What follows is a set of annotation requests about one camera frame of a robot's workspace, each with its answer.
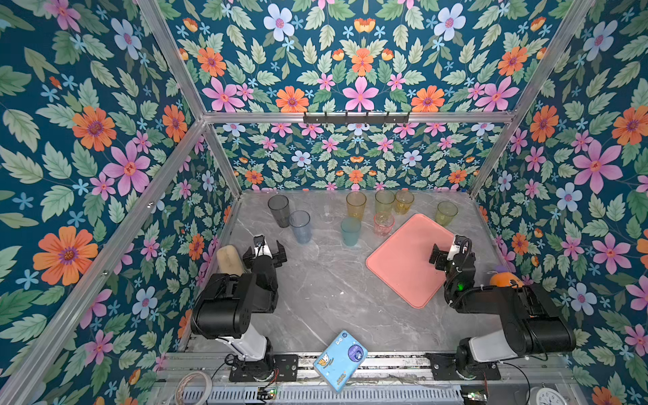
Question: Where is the blue translucent plastic cup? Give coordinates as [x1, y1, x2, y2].
[289, 210, 312, 245]

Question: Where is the pink rectangular tray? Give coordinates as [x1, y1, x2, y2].
[366, 214, 455, 309]

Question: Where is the dark grey plastic cup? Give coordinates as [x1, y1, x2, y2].
[268, 194, 290, 228]

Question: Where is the clear plastic cup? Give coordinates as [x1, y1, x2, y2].
[322, 202, 336, 224]

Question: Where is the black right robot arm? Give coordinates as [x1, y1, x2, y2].
[425, 236, 576, 381]

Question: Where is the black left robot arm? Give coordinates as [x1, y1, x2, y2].
[190, 235, 287, 381]

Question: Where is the beige sponge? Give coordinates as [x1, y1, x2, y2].
[216, 245, 246, 276]

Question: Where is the light green plastic cup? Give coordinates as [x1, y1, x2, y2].
[435, 201, 458, 227]

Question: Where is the orange plush toy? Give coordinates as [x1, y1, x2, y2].
[489, 272, 524, 289]

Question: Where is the amber plastic cup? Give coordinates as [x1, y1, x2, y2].
[394, 190, 415, 215]

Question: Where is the pink plastic cup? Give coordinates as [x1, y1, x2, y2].
[374, 212, 395, 237]

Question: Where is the olive green plastic cup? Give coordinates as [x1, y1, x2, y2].
[375, 190, 396, 214]

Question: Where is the teal plastic cup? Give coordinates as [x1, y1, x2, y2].
[341, 217, 362, 246]

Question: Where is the yellow plastic cup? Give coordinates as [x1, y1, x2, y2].
[346, 191, 367, 221]

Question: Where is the blue cartoon box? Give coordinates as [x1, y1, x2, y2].
[313, 330, 369, 393]

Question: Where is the clear tape roll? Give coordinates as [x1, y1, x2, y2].
[173, 371, 214, 405]

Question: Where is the white clock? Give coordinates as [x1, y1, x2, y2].
[528, 386, 567, 405]

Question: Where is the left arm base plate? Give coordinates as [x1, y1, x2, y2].
[229, 354, 300, 383]

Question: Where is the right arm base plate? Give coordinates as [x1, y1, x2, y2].
[424, 353, 501, 381]

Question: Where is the black hook rail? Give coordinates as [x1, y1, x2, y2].
[302, 111, 410, 126]

